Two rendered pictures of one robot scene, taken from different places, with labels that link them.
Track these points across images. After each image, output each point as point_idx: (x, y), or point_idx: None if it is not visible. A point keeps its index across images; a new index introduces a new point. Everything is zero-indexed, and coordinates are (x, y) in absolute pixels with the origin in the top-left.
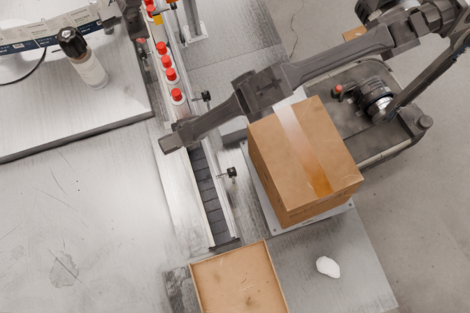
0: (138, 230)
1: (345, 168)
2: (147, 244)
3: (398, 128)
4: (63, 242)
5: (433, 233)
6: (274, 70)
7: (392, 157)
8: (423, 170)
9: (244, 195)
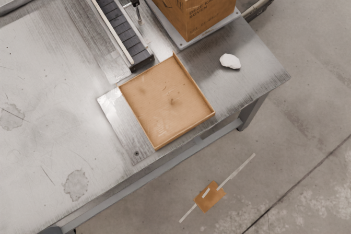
0: (68, 71)
1: None
2: (78, 81)
3: None
4: (6, 95)
5: (304, 61)
6: None
7: (262, 11)
8: (287, 19)
9: (150, 27)
